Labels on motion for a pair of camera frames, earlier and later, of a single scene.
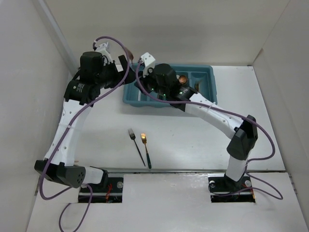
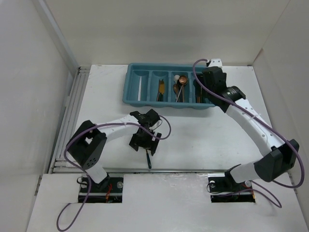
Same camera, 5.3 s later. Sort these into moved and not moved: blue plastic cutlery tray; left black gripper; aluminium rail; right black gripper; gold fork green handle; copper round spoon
Moved: right black gripper; left black gripper
Not moved: aluminium rail; blue plastic cutlery tray; gold fork green handle; copper round spoon
